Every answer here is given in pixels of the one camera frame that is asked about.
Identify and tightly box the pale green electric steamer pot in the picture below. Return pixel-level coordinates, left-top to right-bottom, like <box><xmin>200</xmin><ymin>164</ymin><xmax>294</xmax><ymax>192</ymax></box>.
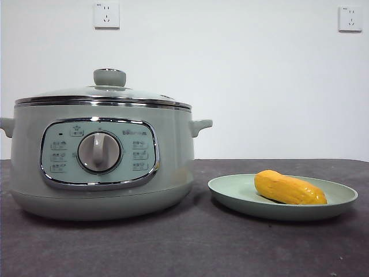
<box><xmin>0</xmin><ymin>101</ymin><xmax>213</xmax><ymax>222</ymax></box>

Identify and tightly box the glass lid with green knob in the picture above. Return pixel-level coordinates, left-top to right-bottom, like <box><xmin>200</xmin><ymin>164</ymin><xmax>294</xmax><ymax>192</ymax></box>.
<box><xmin>14</xmin><ymin>68</ymin><xmax>193</xmax><ymax>110</ymax></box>

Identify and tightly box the pale green round plate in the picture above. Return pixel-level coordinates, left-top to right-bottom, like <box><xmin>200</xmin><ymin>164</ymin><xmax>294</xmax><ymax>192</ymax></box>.
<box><xmin>207</xmin><ymin>172</ymin><xmax>360</xmax><ymax>222</ymax></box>

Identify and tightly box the white wall socket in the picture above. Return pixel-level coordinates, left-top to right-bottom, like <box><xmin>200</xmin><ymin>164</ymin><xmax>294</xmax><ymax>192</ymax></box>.
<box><xmin>338</xmin><ymin>5</ymin><xmax>364</xmax><ymax>33</ymax></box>
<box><xmin>93</xmin><ymin>2</ymin><xmax>121</xmax><ymax>30</ymax></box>

